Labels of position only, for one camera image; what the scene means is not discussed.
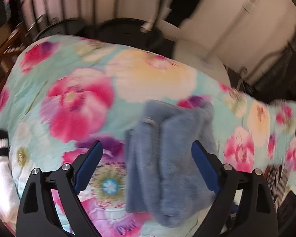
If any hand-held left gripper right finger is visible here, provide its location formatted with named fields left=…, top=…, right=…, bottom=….
left=191, top=140, right=280, bottom=237

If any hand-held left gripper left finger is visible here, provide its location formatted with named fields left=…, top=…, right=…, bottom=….
left=15, top=140, right=104, bottom=237

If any blue fleece jacket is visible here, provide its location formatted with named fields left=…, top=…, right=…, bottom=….
left=125, top=100, right=219, bottom=228

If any floral blanket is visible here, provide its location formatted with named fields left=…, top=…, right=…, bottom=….
left=0, top=35, right=296, bottom=237

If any zebra striped cloth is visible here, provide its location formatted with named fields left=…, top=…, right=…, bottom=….
left=263, top=164, right=290, bottom=208

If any white sock with black stripes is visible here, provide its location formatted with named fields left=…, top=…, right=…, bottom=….
left=0, top=129, right=20, bottom=224

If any white round stand base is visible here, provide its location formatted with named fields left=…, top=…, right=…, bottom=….
left=174, top=41, right=231, bottom=84

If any wooden chair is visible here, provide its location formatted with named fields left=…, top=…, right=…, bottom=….
left=0, top=25, right=22, bottom=84

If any black round disc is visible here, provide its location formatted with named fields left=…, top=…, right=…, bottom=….
left=78, top=18, right=175, bottom=52

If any black hanging cloth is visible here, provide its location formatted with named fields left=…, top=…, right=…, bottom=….
left=163, top=0, right=211, bottom=28

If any black metal bed frame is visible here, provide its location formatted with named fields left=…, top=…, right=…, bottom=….
left=5, top=0, right=84, bottom=38

